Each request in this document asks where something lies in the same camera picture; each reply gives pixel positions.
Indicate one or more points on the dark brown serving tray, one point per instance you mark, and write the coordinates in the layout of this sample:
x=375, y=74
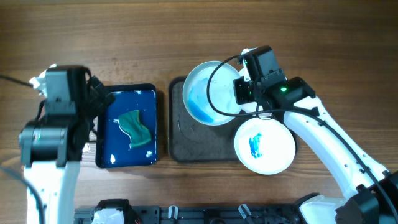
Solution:
x=192, y=142

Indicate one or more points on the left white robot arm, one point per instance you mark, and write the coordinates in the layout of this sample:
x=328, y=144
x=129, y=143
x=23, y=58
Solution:
x=52, y=143

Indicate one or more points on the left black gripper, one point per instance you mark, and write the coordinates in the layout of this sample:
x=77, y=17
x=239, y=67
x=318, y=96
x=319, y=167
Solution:
x=99, y=94

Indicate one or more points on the green sponge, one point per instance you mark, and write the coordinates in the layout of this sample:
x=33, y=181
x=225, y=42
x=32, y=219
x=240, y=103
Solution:
x=130, y=124

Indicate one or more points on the blue water tray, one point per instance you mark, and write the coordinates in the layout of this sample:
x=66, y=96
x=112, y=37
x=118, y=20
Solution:
x=112, y=146

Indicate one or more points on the white plate blue stain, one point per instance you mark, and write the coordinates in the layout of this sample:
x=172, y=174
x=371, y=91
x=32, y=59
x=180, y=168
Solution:
x=199, y=88

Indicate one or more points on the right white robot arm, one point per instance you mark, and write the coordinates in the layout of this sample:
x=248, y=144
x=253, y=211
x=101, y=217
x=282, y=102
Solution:
x=369, y=189

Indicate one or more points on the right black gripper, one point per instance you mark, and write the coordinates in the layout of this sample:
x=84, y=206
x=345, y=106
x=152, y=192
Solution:
x=241, y=90

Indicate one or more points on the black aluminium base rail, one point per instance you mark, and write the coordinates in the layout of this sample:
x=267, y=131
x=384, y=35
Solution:
x=121, y=211

